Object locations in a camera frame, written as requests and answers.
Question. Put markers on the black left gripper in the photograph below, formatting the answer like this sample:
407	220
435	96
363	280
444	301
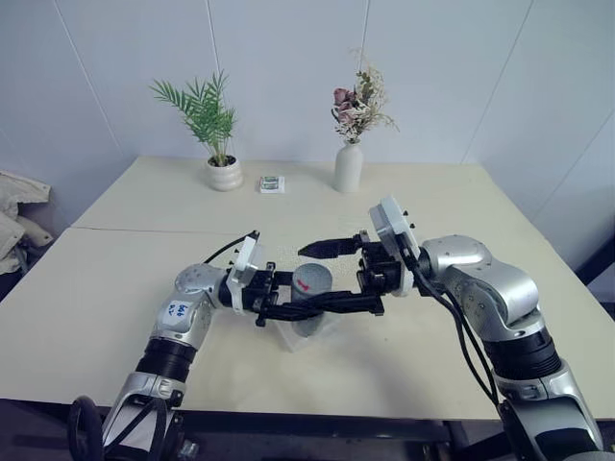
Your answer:
257	293

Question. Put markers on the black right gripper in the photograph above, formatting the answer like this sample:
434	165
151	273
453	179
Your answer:
379	269

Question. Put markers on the grey jar lid red mark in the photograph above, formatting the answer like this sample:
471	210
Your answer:
314	278

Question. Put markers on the grey jar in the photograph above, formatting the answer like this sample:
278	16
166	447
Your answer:
307	329

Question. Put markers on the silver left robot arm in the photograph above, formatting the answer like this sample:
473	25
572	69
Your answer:
192	284

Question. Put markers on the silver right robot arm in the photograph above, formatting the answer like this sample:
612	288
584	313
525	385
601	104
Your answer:
480	269

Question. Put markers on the white ceramic vase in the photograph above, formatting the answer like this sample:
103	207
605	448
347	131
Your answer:
348	170

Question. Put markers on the white handwritten label sticker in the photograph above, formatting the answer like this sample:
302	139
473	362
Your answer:
176	311

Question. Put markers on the small white printed card pack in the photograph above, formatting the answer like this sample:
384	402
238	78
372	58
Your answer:
272	184

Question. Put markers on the green palm in white pot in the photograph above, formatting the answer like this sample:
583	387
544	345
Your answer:
223	173

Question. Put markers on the dried flower bouquet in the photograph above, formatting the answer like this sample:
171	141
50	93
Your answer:
358	108

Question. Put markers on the beige jacket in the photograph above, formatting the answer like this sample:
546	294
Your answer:
17	211

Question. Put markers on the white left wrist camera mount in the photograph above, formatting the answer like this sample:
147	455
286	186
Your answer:
247	261

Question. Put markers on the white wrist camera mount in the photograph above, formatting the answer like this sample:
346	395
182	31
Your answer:
247	261
391	218

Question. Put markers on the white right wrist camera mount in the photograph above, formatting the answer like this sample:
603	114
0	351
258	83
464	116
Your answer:
391	218

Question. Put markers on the black table frame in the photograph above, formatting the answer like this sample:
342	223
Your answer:
288	432

